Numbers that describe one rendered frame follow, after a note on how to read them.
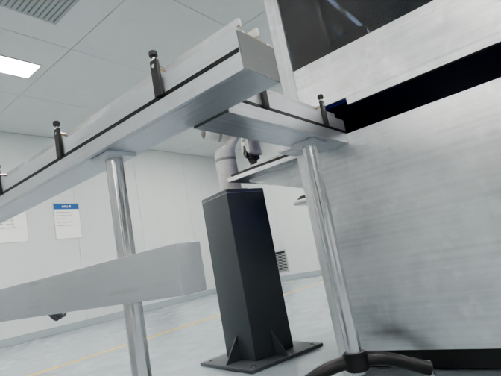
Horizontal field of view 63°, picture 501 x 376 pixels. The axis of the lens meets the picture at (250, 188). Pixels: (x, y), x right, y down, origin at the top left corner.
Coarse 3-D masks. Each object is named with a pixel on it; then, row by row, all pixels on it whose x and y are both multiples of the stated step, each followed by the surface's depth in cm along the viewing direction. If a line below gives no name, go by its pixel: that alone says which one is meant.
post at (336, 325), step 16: (272, 0) 178; (272, 16) 178; (272, 32) 177; (288, 48) 173; (288, 64) 172; (288, 80) 172; (288, 96) 171; (304, 160) 166; (304, 176) 166; (304, 192) 165; (320, 240) 160; (320, 256) 160; (336, 320) 155; (336, 336) 155
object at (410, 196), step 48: (480, 96) 127; (384, 144) 146; (432, 144) 135; (480, 144) 127; (336, 192) 157; (384, 192) 145; (432, 192) 135; (480, 192) 126; (384, 240) 145; (432, 240) 135; (480, 240) 126; (384, 288) 144; (432, 288) 134; (480, 288) 126; (384, 336) 144; (432, 336) 134; (480, 336) 125
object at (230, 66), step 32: (224, 32) 86; (256, 32) 89; (192, 64) 89; (224, 64) 83; (256, 64) 83; (128, 96) 107; (160, 96) 95; (192, 96) 88; (224, 96) 91; (96, 128) 112; (128, 128) 103; (160, 128) 103; (32, 160) 135; (64, 160) 122; (0, 192) 149; (32, 192) 140
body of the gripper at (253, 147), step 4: (244, 140) 196; (248, 140) 195; (252, 140) 197; (244, 144) 196; (248, 144) 194; (252, 144) 196; (256, 144) 199; (244, 148) 196; (248, 148) 194; (252, 148) 196; (256, 148) 198; (260, 148) 201; (244, 152) 198; (248, 152) 194; (252, 152) 195; (256, 152) 198; (260, 152) 200
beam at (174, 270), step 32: (128, 256) 105; (160, 256) 97; (192, 256) 97; (32, 288) 138; (64, 288) 125; (96, 288) 114; (128, 288) 104; (160, 288) 97; (192, 288) 95; (0, 320) 153
